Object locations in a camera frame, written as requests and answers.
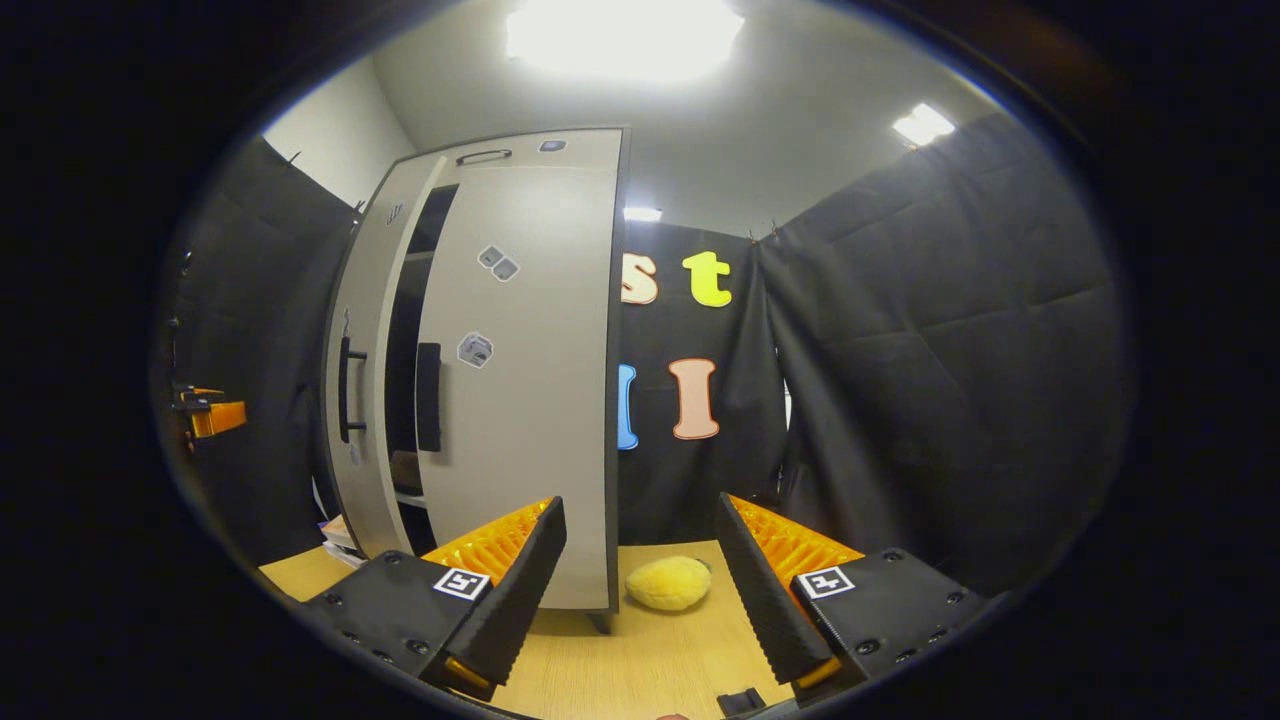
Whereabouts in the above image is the grey cabinet drawer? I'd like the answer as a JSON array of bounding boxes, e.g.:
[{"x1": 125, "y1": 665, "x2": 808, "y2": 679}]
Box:
[{"x1": 395, "y1": 128, "x2": 627, "y2": 187}]

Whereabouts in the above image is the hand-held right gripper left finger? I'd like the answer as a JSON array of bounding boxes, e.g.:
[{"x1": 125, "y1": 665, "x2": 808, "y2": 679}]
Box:
[{"x1": 300, "y1": 495, "x2": 568, "y2": 701}]

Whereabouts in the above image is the white flat box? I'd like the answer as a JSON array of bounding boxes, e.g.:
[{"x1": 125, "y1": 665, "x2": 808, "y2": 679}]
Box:
[{"x1": 319, "y1": 514, "x2": 367, "y2": 570}]

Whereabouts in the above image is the yellow plush toy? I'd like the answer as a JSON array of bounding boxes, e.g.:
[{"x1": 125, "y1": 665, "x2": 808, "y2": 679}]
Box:
[{"x1": 625, "y1": 556, "x2": 713, "y2": 613}]

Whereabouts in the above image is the grey cabinet door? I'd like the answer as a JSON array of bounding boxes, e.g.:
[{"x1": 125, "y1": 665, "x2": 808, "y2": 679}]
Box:
[
  {"x1": 415, "y1": 160, "x2": 626, "y2": 613},
  {"x1": 322, "y1": 155, "x2": 448, "y2": 561}
]

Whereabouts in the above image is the black backdrop cloth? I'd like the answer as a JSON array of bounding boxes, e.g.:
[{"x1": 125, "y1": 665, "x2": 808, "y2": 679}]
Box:
[
  {"x1": 160, "y1": 135, "x2": 359, "y2": 566},
  {"x1": 755, "y1": 110, "x2": 1136, "y2": 596},
  {"x1": 612, "y1": 220, "x2": 793, "y2": 546}
]

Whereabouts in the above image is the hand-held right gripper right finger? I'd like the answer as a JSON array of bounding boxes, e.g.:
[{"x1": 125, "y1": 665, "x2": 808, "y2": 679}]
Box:
[{"x1": 716, "y1": 494, "x2": 991, "y2": 701}]

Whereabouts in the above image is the grey shoe cabinet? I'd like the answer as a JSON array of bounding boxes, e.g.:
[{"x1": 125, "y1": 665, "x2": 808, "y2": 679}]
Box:
[{"x1": 320, "y1": 125, "x2": 629, "y2": 633}]

